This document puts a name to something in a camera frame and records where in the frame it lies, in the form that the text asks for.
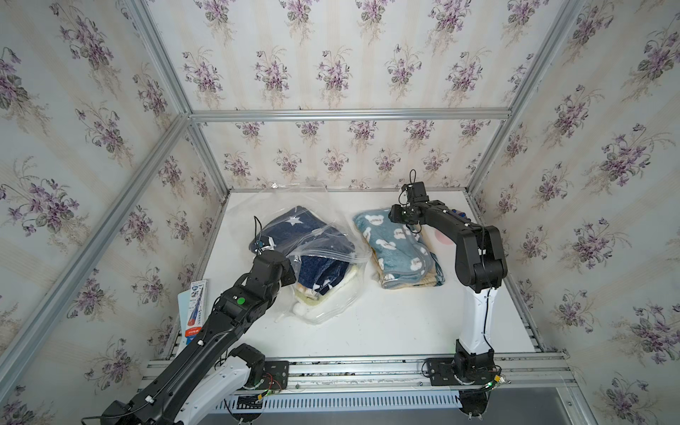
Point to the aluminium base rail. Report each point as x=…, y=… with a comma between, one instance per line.
x=306, y=375

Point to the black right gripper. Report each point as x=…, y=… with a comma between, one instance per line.
x=395, y=213

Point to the navy star pattern blanket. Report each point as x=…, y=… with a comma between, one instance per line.
x=320, y=253

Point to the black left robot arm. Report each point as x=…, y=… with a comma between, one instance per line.
x=206, y=371

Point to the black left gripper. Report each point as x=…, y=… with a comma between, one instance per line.
x=285, y=269

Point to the beige blanket with orange pattern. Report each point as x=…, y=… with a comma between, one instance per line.
x=434, y=278

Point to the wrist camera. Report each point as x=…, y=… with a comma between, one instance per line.
x=413, y=193
x=260, y=245

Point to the teal bear pattern blanket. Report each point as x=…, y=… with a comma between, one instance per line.
x=396, y=249

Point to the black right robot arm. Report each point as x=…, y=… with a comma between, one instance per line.
x=480, y=266

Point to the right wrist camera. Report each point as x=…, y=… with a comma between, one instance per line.
x=413, y=193

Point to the clear plastic vacuum bag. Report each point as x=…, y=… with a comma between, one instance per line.
x=243, y=219

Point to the pink cup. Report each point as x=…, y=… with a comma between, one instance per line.
x=443, y=239

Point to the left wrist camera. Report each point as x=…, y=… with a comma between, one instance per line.
x=260, y=245

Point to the white label card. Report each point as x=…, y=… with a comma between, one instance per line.
x=192, y=309

